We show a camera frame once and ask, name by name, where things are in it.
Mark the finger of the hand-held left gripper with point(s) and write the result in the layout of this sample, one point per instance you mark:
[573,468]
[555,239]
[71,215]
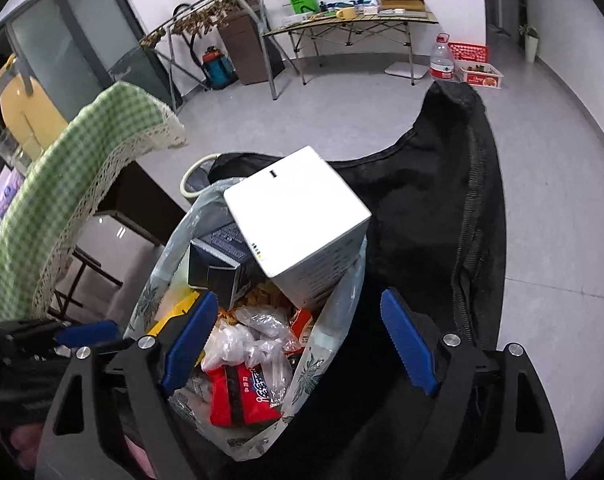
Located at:
[86,332]

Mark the yellow thermos jug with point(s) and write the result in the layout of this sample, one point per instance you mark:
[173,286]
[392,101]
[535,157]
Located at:
[26,110]

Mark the clear plastic wrap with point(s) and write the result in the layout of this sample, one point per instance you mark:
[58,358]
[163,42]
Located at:
[252,340]

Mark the glass cup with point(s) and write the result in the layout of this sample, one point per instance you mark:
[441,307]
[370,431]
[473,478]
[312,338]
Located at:
[9,152]

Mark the white rim wastebasket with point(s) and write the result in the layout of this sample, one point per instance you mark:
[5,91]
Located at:
[185,182]

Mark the brown cabinet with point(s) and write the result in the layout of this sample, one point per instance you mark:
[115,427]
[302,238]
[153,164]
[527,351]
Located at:
[247,50]

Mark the metal drying rack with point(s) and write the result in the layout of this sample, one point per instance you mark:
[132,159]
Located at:
[206,12]

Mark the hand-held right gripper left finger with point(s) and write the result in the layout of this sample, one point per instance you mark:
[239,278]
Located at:
[189,345]

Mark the dark sliding glass door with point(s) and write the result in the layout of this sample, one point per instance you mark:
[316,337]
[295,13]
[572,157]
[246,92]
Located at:
[81,25]

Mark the flat cardboard box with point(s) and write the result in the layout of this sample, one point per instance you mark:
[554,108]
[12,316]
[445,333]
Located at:
[404,5]

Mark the green paper bag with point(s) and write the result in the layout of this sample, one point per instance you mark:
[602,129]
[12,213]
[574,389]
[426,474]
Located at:
[302,1]

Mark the leaf print plastic bag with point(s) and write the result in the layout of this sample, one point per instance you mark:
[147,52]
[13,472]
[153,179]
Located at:
[312,370]

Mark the white milk carton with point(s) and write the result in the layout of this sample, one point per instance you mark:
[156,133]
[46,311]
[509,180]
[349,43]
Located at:
[297,220]

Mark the black mesh fabric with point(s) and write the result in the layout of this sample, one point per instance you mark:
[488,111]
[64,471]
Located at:
[432,200]

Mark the red snack packet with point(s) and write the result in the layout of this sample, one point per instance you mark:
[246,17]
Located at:
[236,395]

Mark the blue canister with red top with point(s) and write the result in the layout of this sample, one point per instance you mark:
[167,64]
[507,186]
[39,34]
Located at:
[217,72]

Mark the dark blue cardboard box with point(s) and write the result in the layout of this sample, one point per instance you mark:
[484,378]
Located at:
[216,265]

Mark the yellow mug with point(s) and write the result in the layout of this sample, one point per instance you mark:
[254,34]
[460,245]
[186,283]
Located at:
[346,13]

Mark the red plastic crate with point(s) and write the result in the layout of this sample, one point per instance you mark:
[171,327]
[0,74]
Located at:
[469,51]

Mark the person's left hand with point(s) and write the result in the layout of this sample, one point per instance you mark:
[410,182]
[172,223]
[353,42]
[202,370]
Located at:
[26,442]

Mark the white red box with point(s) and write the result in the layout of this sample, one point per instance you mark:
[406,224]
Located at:
[477,77]

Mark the large water jug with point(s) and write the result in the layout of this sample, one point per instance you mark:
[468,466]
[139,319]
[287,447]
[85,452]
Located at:
[442,62]

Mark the folding camping table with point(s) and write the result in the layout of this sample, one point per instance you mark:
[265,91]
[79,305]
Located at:
[382,21]

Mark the white purple tissue pack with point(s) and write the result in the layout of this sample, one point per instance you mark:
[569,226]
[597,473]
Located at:
[4,195]

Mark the green checked tablecloth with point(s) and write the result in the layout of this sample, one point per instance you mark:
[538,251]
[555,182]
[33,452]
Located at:
[71,185]

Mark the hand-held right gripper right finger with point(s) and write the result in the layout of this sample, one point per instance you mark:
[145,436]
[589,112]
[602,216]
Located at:
[409,342]

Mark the orange black snack packet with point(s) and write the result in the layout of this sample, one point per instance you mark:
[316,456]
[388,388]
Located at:
[262,300]

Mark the white floor scale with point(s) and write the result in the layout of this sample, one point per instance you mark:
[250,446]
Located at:
[407,71]

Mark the small potted plant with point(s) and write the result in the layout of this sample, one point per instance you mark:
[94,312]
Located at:
[530,47]

